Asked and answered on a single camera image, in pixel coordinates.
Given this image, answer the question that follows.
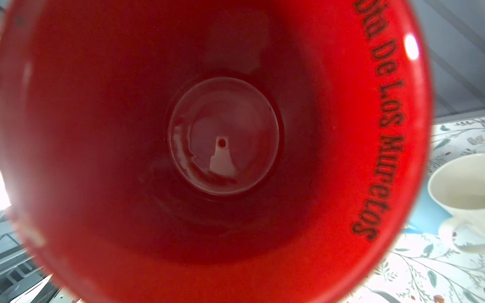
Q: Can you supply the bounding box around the black mug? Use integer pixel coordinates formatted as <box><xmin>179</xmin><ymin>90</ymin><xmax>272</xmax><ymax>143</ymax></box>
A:
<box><xmin>1</xmin><ymin>1</ymin><xmax>433</xmax><ymax>302</ymax></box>

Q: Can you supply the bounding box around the light blue mug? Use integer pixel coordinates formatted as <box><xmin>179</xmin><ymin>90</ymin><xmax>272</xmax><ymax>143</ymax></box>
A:
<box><xmin>403</xmin><ymin>186</ymin><xmax>452</xmax><ymax>236</ymax></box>

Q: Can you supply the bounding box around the white mug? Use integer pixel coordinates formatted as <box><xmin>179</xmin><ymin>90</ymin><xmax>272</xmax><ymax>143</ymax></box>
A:
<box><xmin>428</xmin><ymin>154</ymin><xmax>484</xmax><ymax>255</ymax></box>

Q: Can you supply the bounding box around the floral table cover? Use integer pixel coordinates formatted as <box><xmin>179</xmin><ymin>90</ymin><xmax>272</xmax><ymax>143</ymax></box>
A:
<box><xmin>343</xmin><ymin>117</ymin><xmax>484</xmax><ymax>302</ymax></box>

